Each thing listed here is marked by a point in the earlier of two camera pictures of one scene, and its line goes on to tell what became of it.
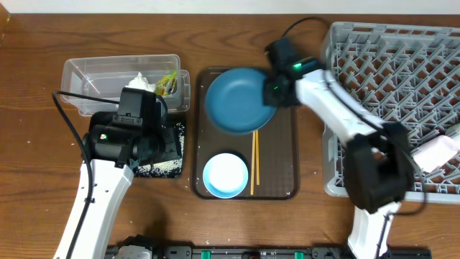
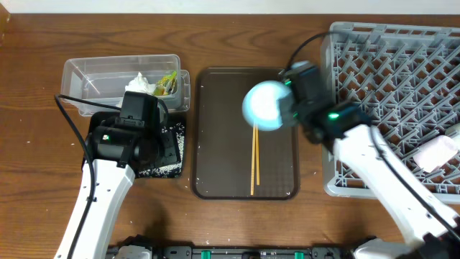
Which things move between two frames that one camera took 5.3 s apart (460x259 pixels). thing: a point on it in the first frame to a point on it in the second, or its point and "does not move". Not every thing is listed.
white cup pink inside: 437,152 does not move
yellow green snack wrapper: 165,85 does not move
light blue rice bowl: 225,175 to 259,104
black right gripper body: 278,97 to 299,111
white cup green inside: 453,131 does not move
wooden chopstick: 257,157 does not move
